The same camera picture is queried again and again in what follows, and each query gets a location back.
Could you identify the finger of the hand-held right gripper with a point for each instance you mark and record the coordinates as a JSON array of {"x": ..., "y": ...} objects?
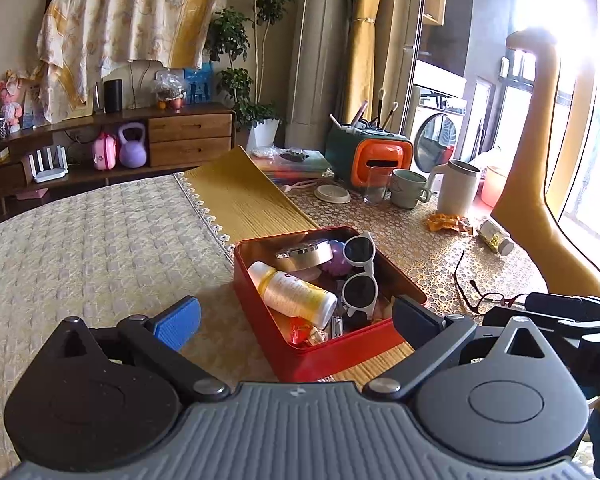
[
  {"x": 497, "y": 317},
  {"x": 570, "y": 307}
]

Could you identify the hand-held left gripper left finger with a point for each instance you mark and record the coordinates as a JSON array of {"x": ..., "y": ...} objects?
[{"x": 177, "y": 320}]

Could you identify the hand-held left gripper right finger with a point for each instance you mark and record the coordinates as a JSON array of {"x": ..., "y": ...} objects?
[{"x": 415, "y": 321}]

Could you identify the garlic bulb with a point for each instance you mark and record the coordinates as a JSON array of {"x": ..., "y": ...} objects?
[{"x": 387, "y": 307}]

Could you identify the white round sunglasses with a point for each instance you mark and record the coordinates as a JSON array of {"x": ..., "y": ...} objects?
[{"x": 360, "y": 290}]

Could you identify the nail clipper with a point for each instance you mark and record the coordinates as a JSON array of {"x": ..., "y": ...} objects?
[{"x": 337, "y": 327}]

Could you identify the red tin box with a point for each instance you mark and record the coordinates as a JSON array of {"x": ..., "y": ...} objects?
[{"x": 260, "y": 340}]

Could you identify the purple toy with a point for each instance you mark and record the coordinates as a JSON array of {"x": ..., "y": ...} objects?
[{"x": 336, "y": 262}]

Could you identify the white yellow plastic bottle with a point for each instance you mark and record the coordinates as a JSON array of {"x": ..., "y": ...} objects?
[{"x": 295, "y": 292}]

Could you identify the silver round compact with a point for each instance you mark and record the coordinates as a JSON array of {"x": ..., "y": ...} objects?
[{"x": 305, "y": 255}]

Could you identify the brown lace tablecloth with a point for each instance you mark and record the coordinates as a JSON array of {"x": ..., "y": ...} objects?
[{"x": 420, "y": 255}]

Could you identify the clear pill bottle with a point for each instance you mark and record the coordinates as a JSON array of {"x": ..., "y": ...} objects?
[{"x": 495, "y": 236}]

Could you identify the orange snack wrapper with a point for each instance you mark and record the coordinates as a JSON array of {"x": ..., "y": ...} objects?
[{"x": 447, "y": 224}]

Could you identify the tan curved chair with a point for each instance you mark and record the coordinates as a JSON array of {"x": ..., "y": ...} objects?
[{"x": 535, "y": 185}]

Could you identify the pink bin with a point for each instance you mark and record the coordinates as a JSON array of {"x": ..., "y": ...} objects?
[{"x": 492, "y": 187}]

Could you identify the pale green mug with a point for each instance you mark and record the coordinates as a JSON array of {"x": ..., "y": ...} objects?
[{"x": 407, "y": 190}]

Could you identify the white lidded mug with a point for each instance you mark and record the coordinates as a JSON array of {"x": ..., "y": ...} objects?
[{"x": 457, "y": 190}]

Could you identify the clear drinking glass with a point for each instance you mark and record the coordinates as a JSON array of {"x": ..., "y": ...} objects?
[{"x": 377, "y": 187}]

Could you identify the round white lid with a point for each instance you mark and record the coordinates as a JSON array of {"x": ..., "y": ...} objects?
[{"x": 332, "y": 193}]

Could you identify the orange green desk organizer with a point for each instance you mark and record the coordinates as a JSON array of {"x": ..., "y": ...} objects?
[{"x": 375, "y": 155}]

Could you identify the purple kettlebell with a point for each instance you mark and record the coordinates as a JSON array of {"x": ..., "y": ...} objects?
[{"x": 132, "y": 152}]

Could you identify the pink toy suitcase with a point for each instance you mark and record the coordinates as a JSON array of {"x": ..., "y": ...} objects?
[{"x": 105, "y": 152}]

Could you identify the white washing machine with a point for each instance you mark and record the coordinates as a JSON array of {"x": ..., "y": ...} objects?
[{"x": 437, "y": 135}]

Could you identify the wooden television cabinet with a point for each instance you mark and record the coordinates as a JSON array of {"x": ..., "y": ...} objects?
[{"x": 190, "y": 132}]

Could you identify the stack of books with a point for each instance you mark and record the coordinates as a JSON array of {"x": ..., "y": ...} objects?
[{"x": 300, "y": 167}]

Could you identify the pink flat box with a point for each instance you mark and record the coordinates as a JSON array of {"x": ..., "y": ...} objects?
[{"x": 32, "y": 193}]

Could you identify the white router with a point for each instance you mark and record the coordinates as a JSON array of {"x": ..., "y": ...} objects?
[{"x": 49, "y": 167}]

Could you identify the white plant pot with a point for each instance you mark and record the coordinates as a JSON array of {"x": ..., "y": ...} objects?
[{"x": 264, "y": 135}]

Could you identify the clear bag of fruit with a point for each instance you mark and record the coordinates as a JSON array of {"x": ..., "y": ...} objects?
[{"x": 169, "y": 90}]

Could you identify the black speaker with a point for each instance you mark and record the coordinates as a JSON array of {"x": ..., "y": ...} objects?
[{"x": 113, "y": 96}]

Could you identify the blue picture card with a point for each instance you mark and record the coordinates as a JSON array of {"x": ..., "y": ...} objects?
[{"x": 199, "y": 85}]

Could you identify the cream arched panel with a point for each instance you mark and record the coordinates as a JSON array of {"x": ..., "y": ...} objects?
[{"x": 140, "y": 85}]

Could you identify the pink doll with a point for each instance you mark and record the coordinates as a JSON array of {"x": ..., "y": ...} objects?
[{"x": 12, "y": 102}]

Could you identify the grey curtain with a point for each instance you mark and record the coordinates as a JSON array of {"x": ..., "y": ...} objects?
[{"x": 405, "y": 35}]

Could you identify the covered tower air conditioner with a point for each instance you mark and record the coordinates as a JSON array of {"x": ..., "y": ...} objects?
[{"x": 317, "y": 50}]

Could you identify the yellow curtain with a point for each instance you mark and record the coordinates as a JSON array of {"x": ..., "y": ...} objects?
[{"x": 367, "y": 35}]

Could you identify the floral cloth cover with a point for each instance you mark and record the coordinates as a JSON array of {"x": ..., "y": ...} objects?
[{"x": 130, "y": 25}]

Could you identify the green indoor tree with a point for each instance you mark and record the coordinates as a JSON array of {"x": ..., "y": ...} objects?
[{"x": 260, "y": 5}]

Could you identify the dark frame eyeglasses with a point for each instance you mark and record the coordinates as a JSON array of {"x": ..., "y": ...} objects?
[{"x": 485, "y": 302}]

